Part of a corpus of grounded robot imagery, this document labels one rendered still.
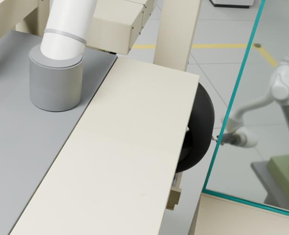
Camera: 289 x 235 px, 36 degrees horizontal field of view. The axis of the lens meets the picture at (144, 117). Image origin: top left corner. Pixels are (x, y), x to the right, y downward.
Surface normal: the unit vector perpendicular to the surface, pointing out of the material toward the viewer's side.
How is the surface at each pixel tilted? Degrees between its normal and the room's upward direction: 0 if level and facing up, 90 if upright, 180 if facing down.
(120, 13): 0
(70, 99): 90
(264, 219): 0
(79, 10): 57
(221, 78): 0
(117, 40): 90
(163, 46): 90
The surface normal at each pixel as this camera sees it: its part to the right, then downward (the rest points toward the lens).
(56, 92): 0.16, 0.61
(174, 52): -0.23, 0.56
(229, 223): 0.14, -0.79
